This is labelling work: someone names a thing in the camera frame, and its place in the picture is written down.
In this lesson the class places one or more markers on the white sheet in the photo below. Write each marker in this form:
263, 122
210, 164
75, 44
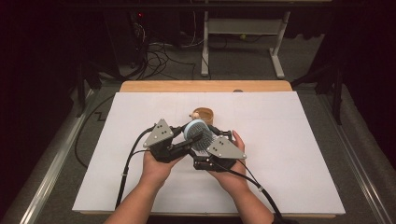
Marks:
280, 174

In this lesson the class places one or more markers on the metal floor rail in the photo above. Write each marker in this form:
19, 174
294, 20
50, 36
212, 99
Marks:
46, 183
358, 174

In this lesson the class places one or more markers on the white metal desk frame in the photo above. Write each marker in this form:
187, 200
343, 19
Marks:
244, 26

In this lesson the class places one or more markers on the light blue hairbrush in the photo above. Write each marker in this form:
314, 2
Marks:
197, 133

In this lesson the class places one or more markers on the small yellow-green ball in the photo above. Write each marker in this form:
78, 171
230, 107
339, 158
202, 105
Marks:
243, 36

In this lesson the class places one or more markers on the person's right hand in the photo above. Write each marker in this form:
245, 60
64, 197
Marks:
232, 177

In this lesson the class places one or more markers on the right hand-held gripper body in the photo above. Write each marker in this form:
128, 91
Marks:
222, 155

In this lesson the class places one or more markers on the wooden cup with small figure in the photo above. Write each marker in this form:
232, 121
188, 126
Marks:
204, 114

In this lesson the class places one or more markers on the wooden table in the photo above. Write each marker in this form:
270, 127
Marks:
186, 86

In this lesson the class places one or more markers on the black stand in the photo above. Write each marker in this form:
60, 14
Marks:
333, 84
88, 84

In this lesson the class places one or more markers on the person's left hand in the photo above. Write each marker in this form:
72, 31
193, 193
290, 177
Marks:
158, 169

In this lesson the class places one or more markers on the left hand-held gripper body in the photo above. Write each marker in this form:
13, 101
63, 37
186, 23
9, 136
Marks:
162, 144

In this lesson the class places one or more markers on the black computer tower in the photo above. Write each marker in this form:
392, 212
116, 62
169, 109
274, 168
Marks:
129, 37

